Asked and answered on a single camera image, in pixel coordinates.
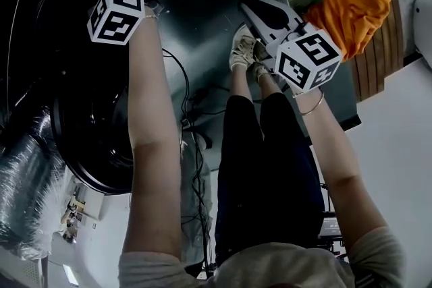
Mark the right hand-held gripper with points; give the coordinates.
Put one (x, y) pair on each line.
(303, 64)

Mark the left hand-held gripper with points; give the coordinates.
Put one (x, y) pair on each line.
(114, 10)

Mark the orange garment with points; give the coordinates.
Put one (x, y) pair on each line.
(351, 0)

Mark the black washing machine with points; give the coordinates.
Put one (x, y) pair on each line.
(50, 60)

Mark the person's right forearm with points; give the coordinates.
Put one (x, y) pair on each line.
(337, 158)

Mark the person's left forearm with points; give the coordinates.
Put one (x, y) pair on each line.
(152, 111)

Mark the person's left beige shoe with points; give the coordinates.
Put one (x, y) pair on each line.
(241, 50)

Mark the person's beige shoe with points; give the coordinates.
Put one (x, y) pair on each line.
(241, 50)
(261, 69)

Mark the person's right beige shoe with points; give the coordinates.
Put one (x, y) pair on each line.
(261, 69)

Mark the gold bangle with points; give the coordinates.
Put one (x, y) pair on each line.
(315, 108)

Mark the wooden slat board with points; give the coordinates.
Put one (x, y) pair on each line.
(378, 71)

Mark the white toilet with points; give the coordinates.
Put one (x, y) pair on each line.
(423, 30)

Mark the person's black trousers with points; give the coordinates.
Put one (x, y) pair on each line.
(266, 172)

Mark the plastic-wrapped black appliance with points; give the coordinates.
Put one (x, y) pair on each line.
(23, 185)

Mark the black electronics box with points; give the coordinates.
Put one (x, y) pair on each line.
(330, 226)

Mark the person's grey shirt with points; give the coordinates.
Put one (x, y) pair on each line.
(270, 266)

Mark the white perforated box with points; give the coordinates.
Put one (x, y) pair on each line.
(20, 269)

